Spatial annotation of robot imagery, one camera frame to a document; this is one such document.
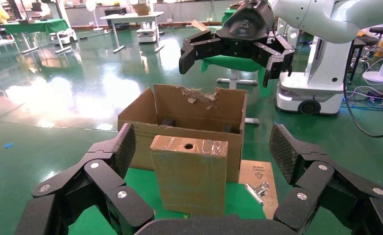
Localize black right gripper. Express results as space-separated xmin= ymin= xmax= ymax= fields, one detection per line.
xmin=178 ymin=0 xmax=295 ymax=88

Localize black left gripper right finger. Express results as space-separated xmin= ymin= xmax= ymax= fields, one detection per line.
xmin=269 ymin=124 xmax=383 ymax=235

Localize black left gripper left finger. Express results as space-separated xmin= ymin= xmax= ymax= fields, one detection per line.
xmin=14 ymin=123 xmax=155 ymax=235

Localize small taped cardboard box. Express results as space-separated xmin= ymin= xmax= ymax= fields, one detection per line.
xmin=150 ymin=135 xmax=229 ymax=217

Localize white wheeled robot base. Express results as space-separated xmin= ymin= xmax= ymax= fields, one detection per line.
xmin=275 ymin=35 xmax=353 ymax=117

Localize large open cardboard carton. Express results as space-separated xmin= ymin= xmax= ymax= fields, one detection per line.
xmin=117 ymin=84 xmax=248 ymax=183

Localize brown cardboard box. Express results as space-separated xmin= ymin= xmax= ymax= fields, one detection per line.
xmin=132 ymin=3 xmax=151 ymax=16

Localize wooden slat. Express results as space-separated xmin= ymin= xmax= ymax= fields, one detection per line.
xmin=191 ymin=20 xmax=212 ymax=33

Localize silver binder clip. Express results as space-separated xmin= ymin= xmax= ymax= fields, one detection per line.
xmin=244 ymin=182 xmax=270 ymax=204

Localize small white mobile robot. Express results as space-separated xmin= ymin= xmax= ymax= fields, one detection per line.
xmin=49 ymin=28 xmax=78 ymax=45
xmin=136 ymin=22 xmax=157 ymax=44

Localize white desk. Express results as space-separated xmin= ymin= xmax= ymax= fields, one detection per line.
xmin=99 ymin=11 xmax=166 ymax=54

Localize black side table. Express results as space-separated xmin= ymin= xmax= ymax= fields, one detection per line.
xmin=349 ymin=37 xmax=379 ymax=82

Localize white round floor stand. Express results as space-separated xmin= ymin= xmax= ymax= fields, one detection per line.
xmin=362 ymin=21 xmax=383 ymax=84

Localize black round stool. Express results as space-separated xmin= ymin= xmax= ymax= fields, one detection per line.
xmin=368 ymin=26 xmax=383 ymax=62

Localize white standing fan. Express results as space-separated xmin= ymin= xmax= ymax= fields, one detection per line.
xmin=85 ymin=0 xmax=104 ymax=32

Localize green covered long table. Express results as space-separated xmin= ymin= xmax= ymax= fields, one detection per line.
xmin=2 ymin=18 xmax=72 ymax=54

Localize green covered pedestal table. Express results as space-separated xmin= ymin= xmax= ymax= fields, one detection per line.
xmin=200 ymin=8 xmax=272 ymax=98

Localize tangled floor cables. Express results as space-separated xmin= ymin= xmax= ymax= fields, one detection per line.
xmin=345 ymin=82 xmax=383 ymax=122

